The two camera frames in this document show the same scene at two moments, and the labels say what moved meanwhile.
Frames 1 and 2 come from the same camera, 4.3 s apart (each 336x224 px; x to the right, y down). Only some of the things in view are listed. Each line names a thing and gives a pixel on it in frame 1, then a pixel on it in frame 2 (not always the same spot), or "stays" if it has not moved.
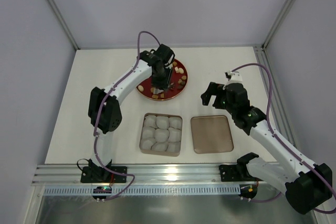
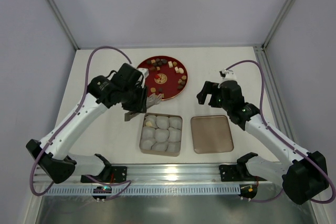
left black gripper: [161, 82] -> [142, 100]
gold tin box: [161, 135] stays
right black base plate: [236, 172] stays
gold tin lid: [211, 134] stays
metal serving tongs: [157, 91] -> [153, 99]
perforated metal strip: [154, 190] stays
